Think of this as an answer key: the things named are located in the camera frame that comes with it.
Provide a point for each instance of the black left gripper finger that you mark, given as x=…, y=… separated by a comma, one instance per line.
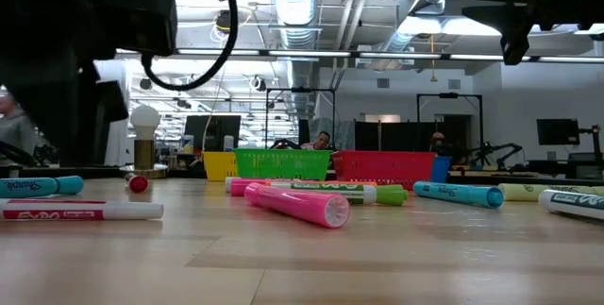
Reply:
x=71, y=106

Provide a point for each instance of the turquoise Sharpie highlighter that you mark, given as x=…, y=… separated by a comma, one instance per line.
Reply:
x=42, y=187
x=453, y=193

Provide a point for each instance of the red Expo marker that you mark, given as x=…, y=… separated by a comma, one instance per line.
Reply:
x=132, y=210

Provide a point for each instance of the yellow-green Sharpie highlighter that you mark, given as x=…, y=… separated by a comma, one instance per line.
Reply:
x=519, y=191

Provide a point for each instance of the pink Sharpie highlighter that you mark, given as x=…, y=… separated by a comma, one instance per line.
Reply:
x=240, y=188
x=292, y=203

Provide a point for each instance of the dark green Expo marker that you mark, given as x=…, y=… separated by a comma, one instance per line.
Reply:
x=566, y=203

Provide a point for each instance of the background black robot arm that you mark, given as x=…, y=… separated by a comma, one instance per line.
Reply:
x=283, y=143
x=505, y=147

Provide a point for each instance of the person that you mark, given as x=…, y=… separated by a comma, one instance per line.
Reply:
x=323, y=140
x=438, y=140
x=14, y=130

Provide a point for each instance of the white bulb brass lamp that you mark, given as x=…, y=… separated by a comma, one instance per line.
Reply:
x=145, y=123

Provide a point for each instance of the red cap white marker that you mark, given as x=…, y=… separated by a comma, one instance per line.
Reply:
x=139, y=183

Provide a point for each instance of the yellow blue canister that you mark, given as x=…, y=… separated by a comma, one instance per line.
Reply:
x=188, y=144

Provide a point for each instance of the black computer monitor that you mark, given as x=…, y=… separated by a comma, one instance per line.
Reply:
x=557, y=131
x=217, y=130

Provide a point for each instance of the black partition panel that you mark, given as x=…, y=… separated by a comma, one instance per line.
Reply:
x=401, y=136

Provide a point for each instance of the yellow plastic basket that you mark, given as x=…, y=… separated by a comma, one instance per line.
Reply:
x=219, y=165

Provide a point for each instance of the white bottle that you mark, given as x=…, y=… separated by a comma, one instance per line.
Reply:
x=228, y=143

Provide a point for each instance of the blue plastic basket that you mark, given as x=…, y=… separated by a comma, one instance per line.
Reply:
x=441, y=169

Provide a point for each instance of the red plastic basket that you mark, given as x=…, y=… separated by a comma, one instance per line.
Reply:
x=382, y=167

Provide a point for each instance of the overhead light bar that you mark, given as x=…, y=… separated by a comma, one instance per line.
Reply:
x=307, y=53

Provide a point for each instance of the light green Expo marker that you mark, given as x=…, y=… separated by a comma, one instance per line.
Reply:
x=391, y=195

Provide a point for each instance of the green plastic basket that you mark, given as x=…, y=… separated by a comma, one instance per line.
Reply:
x=283, y=163

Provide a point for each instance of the black frame stand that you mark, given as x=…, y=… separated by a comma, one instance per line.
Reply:
x=448, y=95
x=302, y=89

